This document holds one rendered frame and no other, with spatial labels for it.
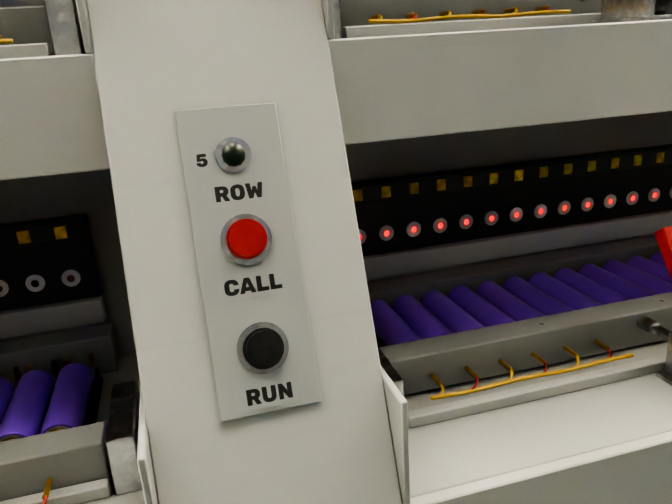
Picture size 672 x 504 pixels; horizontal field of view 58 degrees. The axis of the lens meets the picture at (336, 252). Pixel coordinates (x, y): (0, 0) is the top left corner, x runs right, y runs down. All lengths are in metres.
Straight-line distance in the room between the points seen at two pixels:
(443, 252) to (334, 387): 0.21
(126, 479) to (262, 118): 0.17
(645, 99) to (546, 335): 0.13
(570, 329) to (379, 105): 0.17
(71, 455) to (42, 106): 0.15
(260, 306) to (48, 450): 0.12
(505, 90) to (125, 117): 0.17
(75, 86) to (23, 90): 0.02
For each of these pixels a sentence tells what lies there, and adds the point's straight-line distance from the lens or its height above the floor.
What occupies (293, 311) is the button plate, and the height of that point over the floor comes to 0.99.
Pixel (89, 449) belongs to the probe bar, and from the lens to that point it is 0.30.
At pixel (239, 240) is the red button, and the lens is 0.24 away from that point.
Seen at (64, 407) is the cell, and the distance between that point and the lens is 0.34.
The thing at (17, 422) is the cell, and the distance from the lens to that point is 0.34.
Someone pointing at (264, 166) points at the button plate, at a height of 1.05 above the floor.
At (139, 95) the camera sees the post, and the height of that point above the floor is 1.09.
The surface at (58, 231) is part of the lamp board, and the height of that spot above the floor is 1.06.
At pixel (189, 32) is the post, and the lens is 0.26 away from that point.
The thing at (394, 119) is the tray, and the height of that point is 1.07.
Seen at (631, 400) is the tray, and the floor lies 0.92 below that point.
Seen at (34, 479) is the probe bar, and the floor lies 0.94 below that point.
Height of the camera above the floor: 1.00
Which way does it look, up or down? 3 degrees up
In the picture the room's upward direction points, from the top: 9 degrees counter-clockwise
